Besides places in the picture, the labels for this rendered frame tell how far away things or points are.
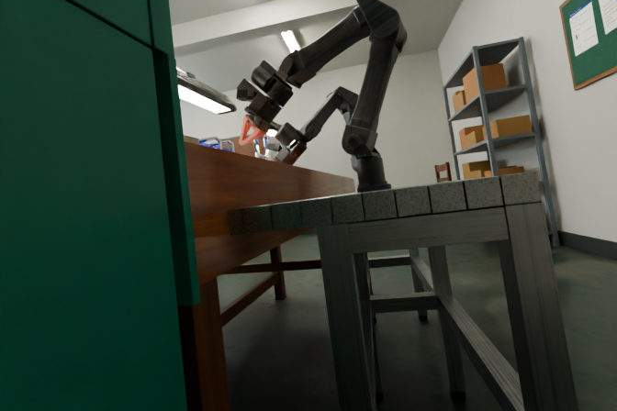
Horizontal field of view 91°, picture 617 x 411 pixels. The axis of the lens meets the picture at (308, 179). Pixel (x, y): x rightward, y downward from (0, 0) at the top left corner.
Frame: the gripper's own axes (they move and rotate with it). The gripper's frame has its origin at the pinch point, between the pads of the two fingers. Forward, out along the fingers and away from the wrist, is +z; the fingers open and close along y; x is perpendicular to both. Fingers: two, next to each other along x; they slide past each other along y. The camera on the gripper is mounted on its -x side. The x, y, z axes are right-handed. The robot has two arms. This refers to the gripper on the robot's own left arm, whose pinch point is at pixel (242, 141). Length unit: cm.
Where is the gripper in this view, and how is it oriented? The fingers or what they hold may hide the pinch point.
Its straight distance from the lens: 89.1
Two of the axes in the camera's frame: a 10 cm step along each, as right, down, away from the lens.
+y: -2.7, -0.2, -9.6
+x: 7.2, 6.6, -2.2
